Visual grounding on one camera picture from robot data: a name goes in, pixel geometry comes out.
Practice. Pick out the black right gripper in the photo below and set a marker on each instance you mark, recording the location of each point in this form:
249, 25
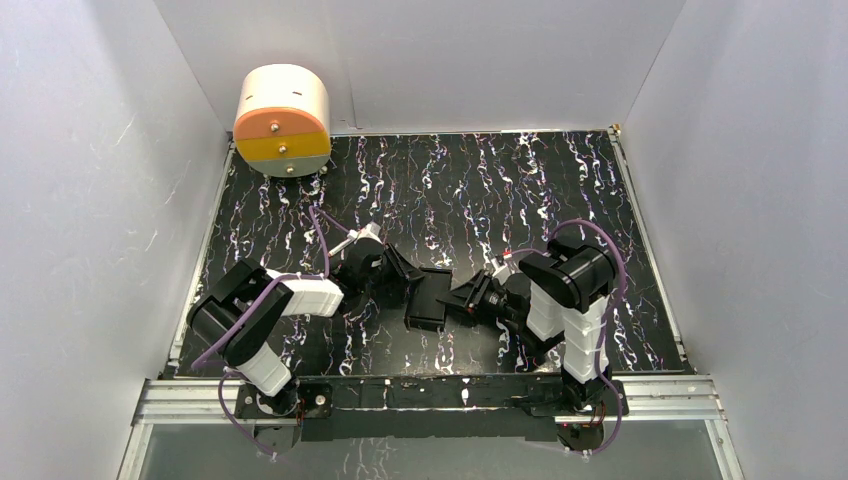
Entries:
470, 293

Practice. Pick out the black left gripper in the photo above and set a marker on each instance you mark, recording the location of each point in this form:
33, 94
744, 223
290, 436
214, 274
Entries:
390, 268

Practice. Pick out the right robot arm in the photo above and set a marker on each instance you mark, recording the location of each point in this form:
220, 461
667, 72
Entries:
555, 299

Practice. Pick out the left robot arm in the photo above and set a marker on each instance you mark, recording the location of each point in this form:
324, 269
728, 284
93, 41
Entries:
237, 315

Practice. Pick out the pink white marker pen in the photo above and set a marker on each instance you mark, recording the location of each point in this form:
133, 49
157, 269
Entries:
339, 248

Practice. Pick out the round cream drawer cabinet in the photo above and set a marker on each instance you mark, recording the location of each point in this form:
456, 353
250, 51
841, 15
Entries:
281, 127

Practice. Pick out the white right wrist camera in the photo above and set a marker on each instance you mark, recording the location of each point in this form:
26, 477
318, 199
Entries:
501, 267

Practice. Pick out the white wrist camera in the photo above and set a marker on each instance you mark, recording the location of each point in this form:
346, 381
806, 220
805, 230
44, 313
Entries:
501, 267
371, 231

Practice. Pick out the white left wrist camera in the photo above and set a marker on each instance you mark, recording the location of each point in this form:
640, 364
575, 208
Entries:
371, 231

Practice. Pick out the aluminium front rail frame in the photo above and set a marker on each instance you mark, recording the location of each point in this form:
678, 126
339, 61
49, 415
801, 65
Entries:
500, 405

